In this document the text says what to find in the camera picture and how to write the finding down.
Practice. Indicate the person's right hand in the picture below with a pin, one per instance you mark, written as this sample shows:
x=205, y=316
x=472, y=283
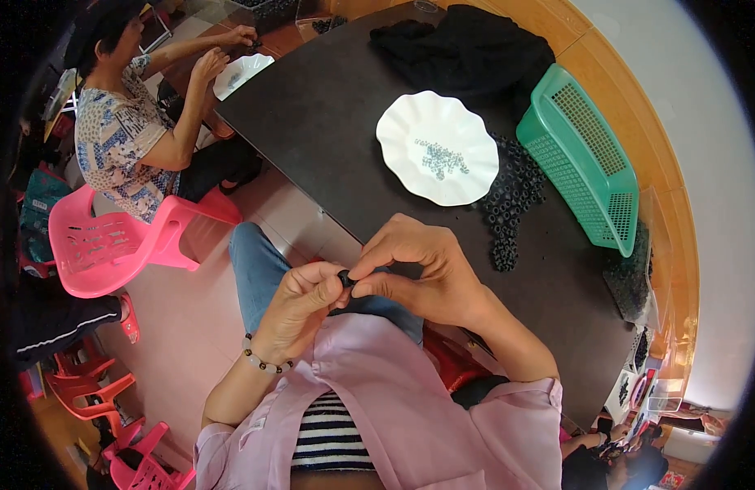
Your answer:
x=435, y=275

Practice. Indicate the person's left hand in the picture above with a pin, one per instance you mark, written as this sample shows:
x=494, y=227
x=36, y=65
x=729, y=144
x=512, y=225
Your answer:
x=291, y=312

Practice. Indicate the red cloth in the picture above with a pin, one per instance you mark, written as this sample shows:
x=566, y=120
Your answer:
x=454, y=361

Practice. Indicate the pile of black rubber rings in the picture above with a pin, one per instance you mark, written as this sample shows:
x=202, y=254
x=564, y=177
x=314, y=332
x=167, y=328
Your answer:
x=512, y=202

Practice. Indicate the pile of small grey metal pieces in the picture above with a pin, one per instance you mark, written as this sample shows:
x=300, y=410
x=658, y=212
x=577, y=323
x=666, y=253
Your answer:
x=441, y=159

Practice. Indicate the large white scalloped plate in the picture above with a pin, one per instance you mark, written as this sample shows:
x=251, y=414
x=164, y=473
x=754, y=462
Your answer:
x=438, y=147

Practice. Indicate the person's body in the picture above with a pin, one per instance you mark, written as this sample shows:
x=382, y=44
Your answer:
x=402, y=429

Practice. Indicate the green plastic basket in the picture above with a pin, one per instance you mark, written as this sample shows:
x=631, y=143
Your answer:
x=582, y=159

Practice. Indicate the pink plastic chair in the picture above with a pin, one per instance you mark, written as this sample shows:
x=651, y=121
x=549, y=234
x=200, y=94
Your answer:
x=108, y=245
x=141, y=465

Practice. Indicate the clear bag of black rings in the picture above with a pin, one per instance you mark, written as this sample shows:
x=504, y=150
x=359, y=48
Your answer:
x=631, y=282

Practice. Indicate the stack of red plastic chairs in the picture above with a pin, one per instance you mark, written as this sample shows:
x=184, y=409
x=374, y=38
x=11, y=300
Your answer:
x=83, y=386

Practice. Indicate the black cloth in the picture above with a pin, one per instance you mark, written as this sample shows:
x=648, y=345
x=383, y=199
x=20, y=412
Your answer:
x=469, y=49

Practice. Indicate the heap of clear packets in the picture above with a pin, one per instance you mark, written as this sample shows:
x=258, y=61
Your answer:
x=644, y=386

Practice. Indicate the small white scalloped plate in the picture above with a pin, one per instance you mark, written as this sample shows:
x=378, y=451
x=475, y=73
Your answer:
x=239, y=73

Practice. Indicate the teal bag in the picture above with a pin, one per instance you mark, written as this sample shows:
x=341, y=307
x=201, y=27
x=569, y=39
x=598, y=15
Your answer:
x=40, y=208

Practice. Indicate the clear plastic box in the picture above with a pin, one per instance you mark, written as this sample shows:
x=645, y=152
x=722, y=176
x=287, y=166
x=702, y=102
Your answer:
x=319, y=21

